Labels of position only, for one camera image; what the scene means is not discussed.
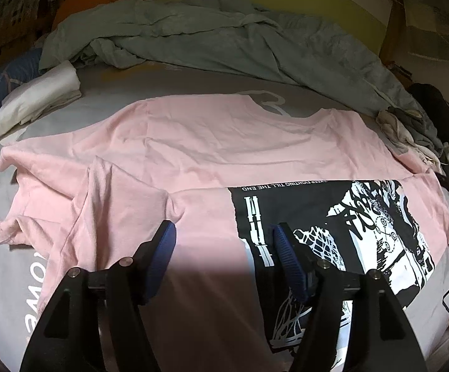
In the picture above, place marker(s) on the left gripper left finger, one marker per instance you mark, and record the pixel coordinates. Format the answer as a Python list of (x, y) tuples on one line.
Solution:
[(89, 307)]

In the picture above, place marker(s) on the pink graphic t-shirt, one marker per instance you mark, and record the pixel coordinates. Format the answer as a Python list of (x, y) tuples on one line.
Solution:
[(225, 171)]

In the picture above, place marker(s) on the folded cream and grey clothes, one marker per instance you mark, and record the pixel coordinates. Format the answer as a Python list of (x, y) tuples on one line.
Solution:
[(406, 135)]

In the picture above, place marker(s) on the black clothes pile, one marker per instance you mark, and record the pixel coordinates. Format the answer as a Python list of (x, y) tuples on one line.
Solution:
[(435, 106)]

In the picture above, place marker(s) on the folded white cloth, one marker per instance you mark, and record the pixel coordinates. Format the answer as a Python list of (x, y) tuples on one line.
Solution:
[(57, 87)]

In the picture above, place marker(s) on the blue pillow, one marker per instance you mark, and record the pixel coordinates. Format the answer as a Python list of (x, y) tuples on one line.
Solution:
[(19, 71)]

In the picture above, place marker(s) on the grey-green crumpled duvet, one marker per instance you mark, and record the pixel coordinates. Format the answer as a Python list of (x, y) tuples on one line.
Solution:
[(242, 38)]

